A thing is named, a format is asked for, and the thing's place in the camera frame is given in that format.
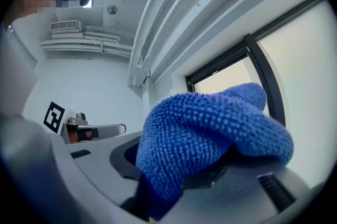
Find person's grey shirt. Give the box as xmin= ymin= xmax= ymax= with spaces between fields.
xmin=0 ymin=22 xmax=38 ymax=116

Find blue cleaning cloth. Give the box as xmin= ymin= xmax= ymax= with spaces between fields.
xmin=135 ymin=83 xmax=294 ymax=221

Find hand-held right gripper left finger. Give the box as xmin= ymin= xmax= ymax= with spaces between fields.
xmin=49 ymin=131 xmax=148 ymax=221

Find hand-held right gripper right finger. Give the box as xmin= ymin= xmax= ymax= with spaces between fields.
xmin=160 ymin=162 xmax=324 ymax=224

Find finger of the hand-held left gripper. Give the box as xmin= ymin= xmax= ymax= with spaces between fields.
xmin=65 ymin=124 xmax=126 ymax=139

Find white ceiling ducts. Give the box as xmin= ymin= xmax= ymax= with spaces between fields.
xmin=128 ymin=0 xmax=298 ymax=88

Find white wall pipes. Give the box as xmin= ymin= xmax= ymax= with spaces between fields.
xmin=41 ymin=25 xmax=132 ymax=57

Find white air conditioner unit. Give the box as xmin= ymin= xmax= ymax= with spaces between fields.
xmin=49 ymin=19 xmax=83 ymax=34

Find black window frame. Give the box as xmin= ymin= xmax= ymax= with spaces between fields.
xmin=185 ymin=0 xmax=327 ymax=129

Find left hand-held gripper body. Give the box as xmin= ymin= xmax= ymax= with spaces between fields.
xmin=43 ymin=101 xmax=89 ymax=144

